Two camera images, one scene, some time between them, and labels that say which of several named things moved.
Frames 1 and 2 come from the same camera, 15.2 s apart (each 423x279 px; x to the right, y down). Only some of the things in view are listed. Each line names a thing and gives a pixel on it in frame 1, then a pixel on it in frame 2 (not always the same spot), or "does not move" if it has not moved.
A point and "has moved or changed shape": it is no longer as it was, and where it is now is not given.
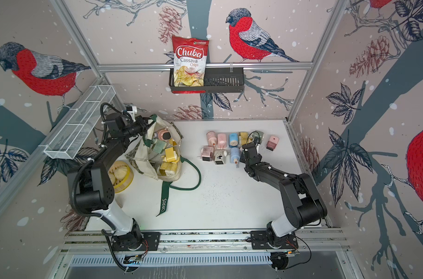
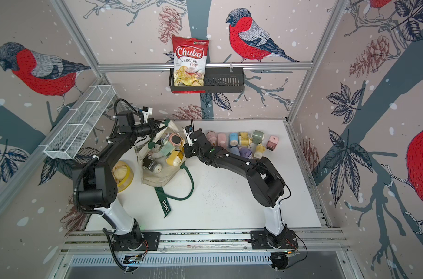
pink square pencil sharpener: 272,142 does not move
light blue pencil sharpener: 235,156 does not move
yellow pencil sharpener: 171,155 -> 260,148
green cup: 261,135 does not move
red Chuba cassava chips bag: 190,56 does not move
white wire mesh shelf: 78,122 does not move
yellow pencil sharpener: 167,166 -> 174,159
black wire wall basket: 217,82 does not move
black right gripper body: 242,158 -> 191,152
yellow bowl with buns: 121,175 does not move
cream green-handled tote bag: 158,151 has moved or changed shape
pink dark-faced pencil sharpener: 164,135 -> 175,139
